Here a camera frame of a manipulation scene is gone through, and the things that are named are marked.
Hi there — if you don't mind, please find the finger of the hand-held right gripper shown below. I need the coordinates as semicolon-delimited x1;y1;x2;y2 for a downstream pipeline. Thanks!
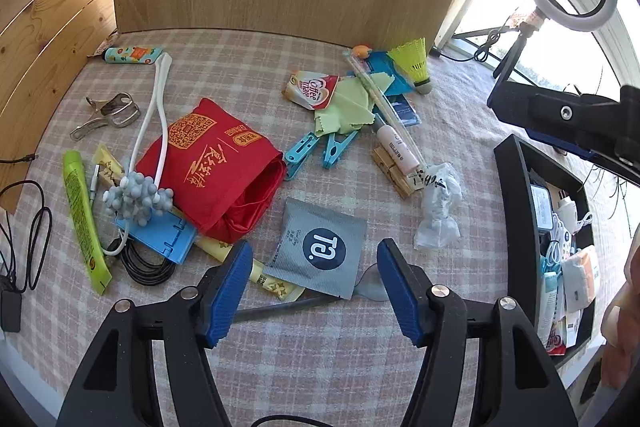
487;79;640;188
530;84;640;172

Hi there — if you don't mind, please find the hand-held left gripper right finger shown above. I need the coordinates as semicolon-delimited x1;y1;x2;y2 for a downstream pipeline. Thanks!
376;238;578;427

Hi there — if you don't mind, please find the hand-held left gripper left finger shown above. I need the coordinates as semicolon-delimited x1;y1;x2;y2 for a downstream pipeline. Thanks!
56;239;254;427

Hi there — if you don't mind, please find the black storage tray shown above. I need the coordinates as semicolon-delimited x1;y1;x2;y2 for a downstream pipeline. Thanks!
494;134;597;356

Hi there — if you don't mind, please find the grey sachet dark circle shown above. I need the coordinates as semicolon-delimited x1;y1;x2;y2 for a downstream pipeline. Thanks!
262;197;368;301

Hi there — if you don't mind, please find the white cosmetic tube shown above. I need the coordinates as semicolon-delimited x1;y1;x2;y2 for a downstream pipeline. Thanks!
376;124;422;175

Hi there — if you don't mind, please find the wooden clothespin bundle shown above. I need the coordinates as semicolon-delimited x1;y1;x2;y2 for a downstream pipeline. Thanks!
371;146;417;201

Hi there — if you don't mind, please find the red cloth bag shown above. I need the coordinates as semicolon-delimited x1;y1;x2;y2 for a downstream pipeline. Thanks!
135;98;287;245

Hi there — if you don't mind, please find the plaid cloth covered desktop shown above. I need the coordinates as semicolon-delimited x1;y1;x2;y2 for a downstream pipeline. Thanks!
5;28;616;427

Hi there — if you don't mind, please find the person's right hand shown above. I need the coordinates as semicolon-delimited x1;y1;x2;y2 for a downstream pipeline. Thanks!
601;249;640;388

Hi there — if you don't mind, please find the grey spoon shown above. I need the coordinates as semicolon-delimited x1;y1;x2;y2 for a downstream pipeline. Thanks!
234;263;390;324

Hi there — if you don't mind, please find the long yellow sachet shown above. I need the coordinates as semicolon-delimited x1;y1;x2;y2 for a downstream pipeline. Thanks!
194;236;306;303

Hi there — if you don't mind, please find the blue phone stand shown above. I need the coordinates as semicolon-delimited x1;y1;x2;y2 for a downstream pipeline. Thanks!
115;206;199;264

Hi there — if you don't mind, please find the clear plastic bag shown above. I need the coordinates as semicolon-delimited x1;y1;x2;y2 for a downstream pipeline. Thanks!
413;162;462;251

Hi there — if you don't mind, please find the dark blue packet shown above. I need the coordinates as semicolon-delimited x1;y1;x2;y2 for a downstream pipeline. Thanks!
387;94;420;128

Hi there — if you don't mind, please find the yellow shuttlecock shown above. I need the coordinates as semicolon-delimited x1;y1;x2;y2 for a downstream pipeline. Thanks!
387;38;434;96

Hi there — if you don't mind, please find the light blue packet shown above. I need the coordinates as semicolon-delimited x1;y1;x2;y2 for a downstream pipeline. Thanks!
366;51;417;94

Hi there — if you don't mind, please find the green cleaning cloth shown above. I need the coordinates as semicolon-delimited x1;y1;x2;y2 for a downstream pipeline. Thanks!
313;73;402;136

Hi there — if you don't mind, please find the orange white tissue pack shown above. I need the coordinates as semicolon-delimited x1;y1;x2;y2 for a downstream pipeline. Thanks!
560;244;600;314

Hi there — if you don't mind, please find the red snack packet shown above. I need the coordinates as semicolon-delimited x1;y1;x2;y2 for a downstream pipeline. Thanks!
547;326;569;356

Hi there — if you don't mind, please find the green tube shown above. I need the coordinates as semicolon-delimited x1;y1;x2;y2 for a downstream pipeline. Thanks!
62;150;113;296

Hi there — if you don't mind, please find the white pen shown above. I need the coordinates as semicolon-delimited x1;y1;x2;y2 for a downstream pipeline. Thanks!
89;163;102;208

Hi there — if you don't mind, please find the small yellow sachet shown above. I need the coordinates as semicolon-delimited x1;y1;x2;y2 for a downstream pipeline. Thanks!
94;144;127;188

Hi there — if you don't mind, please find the red white creamer sachet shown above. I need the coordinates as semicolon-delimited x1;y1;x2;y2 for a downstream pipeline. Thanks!
281;70;342;110

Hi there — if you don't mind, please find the metal clip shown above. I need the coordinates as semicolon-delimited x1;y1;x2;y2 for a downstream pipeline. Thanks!
69;92;141;142

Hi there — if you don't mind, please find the black adapter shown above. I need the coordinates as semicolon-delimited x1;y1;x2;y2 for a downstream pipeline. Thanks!
0;276;24;334

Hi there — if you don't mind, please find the teal patterned case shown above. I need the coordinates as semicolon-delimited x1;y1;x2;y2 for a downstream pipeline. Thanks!
103;45;166;66

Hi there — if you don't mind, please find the pine plank panel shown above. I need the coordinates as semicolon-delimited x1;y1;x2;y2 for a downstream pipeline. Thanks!
0;0;119;214

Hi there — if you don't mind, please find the black ring light cable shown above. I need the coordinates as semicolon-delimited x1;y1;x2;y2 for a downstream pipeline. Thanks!
431;14;521;64

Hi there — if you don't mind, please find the black cable coil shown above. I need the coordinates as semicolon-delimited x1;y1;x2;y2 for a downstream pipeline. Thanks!
119;234;177;288

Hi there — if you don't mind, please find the white charging cable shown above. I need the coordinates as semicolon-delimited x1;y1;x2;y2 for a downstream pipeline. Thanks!
553;200;594;236

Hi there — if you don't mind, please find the grey ball massager white handle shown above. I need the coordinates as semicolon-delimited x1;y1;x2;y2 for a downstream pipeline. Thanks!
102;53;177;229

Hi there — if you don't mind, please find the white cable coil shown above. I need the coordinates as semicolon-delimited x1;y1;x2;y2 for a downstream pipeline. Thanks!
542;231;569;281

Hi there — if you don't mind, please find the black power cable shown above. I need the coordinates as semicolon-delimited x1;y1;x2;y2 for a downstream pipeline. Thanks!
0;154;54;294

